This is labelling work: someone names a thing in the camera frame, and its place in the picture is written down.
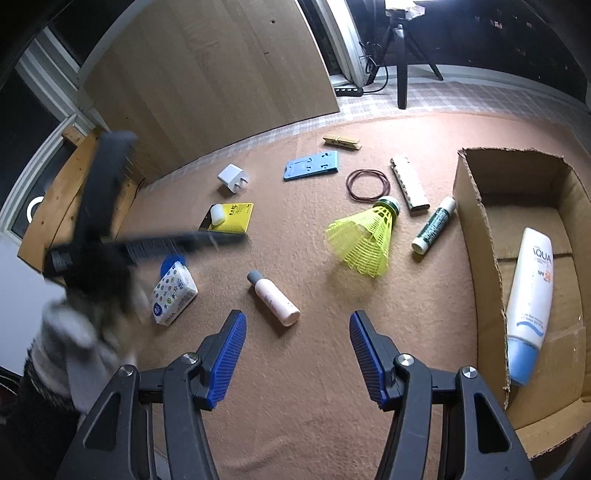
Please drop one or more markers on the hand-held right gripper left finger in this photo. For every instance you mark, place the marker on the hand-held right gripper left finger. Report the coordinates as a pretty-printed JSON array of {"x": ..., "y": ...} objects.
[{"x": 226, "y": 355}]

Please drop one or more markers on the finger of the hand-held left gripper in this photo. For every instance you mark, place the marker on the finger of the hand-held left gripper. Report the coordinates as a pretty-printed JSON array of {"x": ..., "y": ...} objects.
[
  {"x": 106, "y": 184},
  {"x": 175, "y": 243}
]

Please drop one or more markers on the maroon rubber bands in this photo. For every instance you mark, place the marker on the maroon rubber bands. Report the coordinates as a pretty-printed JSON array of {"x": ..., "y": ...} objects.
[{"x": 369, "y": 199}]

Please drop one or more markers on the white window frame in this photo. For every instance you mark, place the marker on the white window frame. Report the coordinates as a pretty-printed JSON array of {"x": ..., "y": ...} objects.
[
  {"x": 341, "y": 41},
  {"x": 55, "y": 69}
]

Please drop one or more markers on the patterned tissue pack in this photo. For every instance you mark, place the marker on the patterned tissue pack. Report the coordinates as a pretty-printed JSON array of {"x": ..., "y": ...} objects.
[{"x": 173, "y": 295}]

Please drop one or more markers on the white blue sunscreen tube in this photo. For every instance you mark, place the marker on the white blue sunscreen tube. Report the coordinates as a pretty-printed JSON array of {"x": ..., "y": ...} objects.
[{"x": 528, "y": 300}]

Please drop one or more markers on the white charger plug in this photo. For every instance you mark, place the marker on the white charger plug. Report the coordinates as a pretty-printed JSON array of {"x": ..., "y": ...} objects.
[{"x": 231, "y": 175}]

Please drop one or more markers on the black power strip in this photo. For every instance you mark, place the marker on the black power strip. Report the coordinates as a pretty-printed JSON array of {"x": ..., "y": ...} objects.
[{"x": 348, "y": 90}]

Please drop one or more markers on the wooden clothespin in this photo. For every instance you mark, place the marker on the wooden clothespin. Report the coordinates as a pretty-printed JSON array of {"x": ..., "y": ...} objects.
[{"x": 341, "y": 142}]

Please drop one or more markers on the yellow black card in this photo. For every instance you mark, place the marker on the yellow black card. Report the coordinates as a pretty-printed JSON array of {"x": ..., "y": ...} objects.
[{"x": 238, "y": 217}]

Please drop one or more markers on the person's left forearm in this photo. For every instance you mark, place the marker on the person's left forearm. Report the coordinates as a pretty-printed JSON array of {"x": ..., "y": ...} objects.
[{"x": 69, "y": 350}]

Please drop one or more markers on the cardboard box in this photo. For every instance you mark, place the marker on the cardboard box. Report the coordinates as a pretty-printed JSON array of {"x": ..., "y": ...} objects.
[{"x": 480, "y": 240}]

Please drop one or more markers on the green white lip balm stick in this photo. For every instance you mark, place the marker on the green white lip balm stick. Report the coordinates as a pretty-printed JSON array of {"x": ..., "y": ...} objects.
[{"x": 431, "y": 228}]

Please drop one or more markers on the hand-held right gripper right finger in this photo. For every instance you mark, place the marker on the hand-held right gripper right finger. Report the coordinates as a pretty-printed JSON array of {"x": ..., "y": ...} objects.
[{"x": 364, "y": 355}]

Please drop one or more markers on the pink bottle grey cap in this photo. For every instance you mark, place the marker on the pink bottle grey cap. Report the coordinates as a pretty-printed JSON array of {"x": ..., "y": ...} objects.
[{"x": 274, "y": 300}]

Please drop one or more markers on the yellow plastic shuttlecock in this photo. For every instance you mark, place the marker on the yellow plastic shuttlecock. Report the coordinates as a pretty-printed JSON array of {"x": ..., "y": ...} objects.
[{"x": 364, "y": 235}]

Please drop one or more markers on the small white eraser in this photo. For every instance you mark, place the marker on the small white eraser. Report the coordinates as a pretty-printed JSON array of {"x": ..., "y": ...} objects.
[{"x": 217, "y": 215}]

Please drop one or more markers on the large light wooden board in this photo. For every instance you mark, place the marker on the large light wooden board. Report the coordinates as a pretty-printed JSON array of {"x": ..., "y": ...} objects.
[{"x": 207, "y": 78}]

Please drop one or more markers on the blue plastic phone stand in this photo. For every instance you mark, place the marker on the blue plastic phone stand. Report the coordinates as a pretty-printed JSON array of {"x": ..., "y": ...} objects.
[{"x": 309, "y": 167}]

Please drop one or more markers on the pine plank panel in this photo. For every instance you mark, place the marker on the pine plank panel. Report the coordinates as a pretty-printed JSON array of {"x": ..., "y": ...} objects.
[{"x": 55, "y": 203}]

